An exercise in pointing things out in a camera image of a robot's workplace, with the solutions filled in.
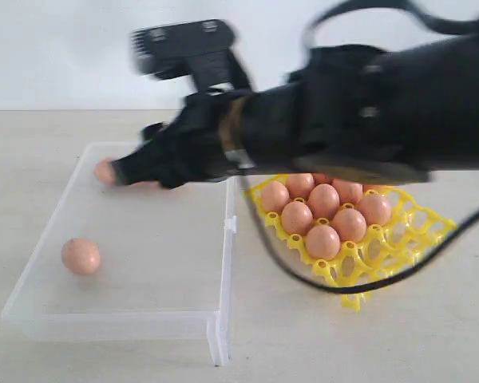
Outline brown egg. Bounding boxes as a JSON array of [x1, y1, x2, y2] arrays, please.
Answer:
[[260, 180, 291, 214], [61, 238, 101, 275], [285, 173, 315, 199], [93, 159, 116, 184]]

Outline black camera cable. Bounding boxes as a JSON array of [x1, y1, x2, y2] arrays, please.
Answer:
[[239, 0, 479, 297]]

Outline brown egg fourth row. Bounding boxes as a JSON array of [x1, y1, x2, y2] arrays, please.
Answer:
[[305, 225, 341, 260]]

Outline yellow plastic egg tray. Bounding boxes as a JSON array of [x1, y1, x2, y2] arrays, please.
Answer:
[[242, 173, 459, 312]]

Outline brown egg second row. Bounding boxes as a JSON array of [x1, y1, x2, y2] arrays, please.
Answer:
[[357, 193, 392, 226], [307, 184, 340, 219], [332, 179, 363, 204]]

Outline brown egg fifth row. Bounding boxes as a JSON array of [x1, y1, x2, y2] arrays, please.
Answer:
[[281, 201, 314, 235], [331, 208, 366, 243]]

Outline brown egg third row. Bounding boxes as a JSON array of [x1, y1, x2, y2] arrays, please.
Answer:
[[362, 184, 386, 193]]

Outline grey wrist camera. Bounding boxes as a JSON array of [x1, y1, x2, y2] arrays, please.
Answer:
[[130, 19, 251, 93]]

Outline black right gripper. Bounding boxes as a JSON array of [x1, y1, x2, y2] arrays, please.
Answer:
[[110, 91, 255, 189]]

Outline clear plastic tray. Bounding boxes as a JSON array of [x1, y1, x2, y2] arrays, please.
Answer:
[[1, 142, 236, 365]]

